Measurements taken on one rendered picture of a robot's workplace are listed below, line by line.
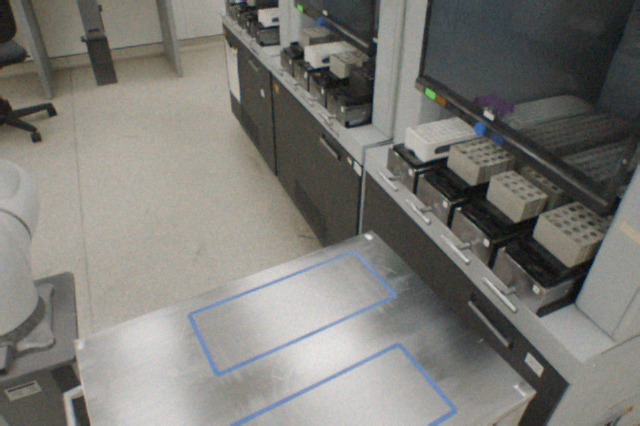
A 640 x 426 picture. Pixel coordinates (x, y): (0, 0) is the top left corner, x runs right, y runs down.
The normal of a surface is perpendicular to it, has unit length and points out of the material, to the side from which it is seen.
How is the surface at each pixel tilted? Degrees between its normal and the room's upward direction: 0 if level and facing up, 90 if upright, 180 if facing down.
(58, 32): 90
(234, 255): 0
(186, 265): 0
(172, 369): 0
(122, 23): 90
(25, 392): 90
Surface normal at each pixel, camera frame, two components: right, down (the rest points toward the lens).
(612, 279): -0.91, 0.25
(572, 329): 0.01, -0.79
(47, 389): 0.42, 0.55
